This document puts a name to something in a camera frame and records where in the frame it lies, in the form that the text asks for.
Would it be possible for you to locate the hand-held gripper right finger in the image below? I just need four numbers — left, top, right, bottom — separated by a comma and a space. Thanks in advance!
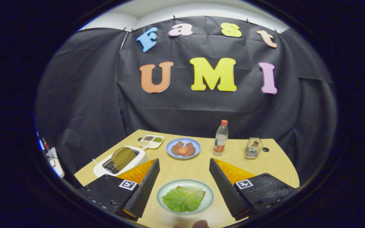
209, 158, 296, 221

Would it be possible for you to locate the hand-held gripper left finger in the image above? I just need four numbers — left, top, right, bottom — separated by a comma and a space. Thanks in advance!
76, 158, 160, 221

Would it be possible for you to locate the brown bread slice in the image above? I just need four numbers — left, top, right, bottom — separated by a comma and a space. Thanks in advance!
111, 147, 137, 172

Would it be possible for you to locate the green lettuce leaf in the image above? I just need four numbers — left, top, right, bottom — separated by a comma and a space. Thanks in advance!
162, 186, 204, 213

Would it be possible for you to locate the white toaster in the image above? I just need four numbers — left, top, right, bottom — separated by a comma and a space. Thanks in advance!
93, 146, 149, 178

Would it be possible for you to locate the light green round plate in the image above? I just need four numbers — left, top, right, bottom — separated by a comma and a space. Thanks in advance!
156, 179, 215, 216

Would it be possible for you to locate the white seasoning tray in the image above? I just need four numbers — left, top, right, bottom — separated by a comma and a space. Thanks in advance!
138, 135, 165, 150

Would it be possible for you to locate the clear water bottle red cap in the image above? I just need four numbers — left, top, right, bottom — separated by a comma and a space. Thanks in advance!
213, 120, 229, 156

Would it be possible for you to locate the blue round plate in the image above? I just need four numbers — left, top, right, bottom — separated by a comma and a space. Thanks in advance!
166, 138, 201, 160

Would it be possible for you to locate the black backdrop cloth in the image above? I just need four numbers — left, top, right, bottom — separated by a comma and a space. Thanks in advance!
34, 16, 337, 187

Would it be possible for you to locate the metal wire utensil holder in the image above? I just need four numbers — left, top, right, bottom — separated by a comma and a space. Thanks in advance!
245, 137, 264, 159

